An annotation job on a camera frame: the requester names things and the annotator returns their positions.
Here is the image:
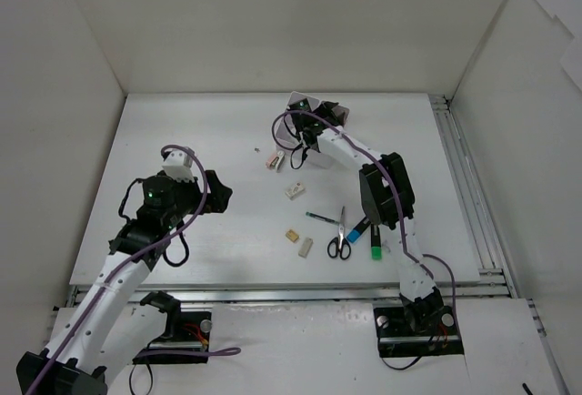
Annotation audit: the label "green pen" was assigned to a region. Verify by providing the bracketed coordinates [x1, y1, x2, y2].
[306, 211, 339, 225]

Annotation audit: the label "blue highlighter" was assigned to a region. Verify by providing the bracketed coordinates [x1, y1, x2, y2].
[346, 217, 371, 244]

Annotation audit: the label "green highlighter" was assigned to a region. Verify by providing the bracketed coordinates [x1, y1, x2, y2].
[370, 224, 382, 260]

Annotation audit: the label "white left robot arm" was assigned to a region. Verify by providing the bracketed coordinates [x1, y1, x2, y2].
[16, 170, 233, 394]

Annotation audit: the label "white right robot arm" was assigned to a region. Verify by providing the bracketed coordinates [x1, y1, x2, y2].
[276, 97, 445, 334]

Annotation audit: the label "white divided organizer right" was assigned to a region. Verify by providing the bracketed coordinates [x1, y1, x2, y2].
[302, 99, 352, 168]

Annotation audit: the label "white divided organizer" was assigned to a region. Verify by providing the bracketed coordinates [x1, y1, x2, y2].
[275, 91, 320, 154]
[302, 99, 352, 168]

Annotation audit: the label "white divided organizer left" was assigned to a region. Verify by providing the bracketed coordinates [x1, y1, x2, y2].
[275, 91, 320, 154]

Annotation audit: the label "pink white stapler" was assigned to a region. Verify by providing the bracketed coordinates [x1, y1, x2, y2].
[266, 150, 286, 172]

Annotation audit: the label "tan small eraser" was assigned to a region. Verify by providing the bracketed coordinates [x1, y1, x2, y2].
[286, 229, 299, 242]

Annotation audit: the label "beige long eraser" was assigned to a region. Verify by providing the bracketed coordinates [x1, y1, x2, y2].
[298, 238, 313, 258]

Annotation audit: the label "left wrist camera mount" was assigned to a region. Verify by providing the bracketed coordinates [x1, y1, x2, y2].
[162, 149, 196, 183]

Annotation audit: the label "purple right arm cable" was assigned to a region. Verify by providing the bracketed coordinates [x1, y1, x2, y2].
[271, 110, 458, 314]

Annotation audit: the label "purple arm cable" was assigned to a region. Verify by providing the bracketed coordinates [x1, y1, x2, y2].
[271, 110, 458, 314]
[25, 144, 242, 395]

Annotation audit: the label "black handled scissors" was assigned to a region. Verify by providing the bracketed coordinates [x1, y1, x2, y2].
[326, 208, 352, 260]

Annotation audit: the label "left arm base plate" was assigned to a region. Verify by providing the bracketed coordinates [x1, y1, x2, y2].
[123, 310, 214, 365]

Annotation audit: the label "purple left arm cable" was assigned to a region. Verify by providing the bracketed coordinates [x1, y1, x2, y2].
[25, 144, 242, 395]

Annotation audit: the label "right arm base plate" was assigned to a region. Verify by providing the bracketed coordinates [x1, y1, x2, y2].
[373, 306, 465, 359]

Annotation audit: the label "aluminium rail frame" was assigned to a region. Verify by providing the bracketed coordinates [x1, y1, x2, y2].
[70, 93, 540, 338]

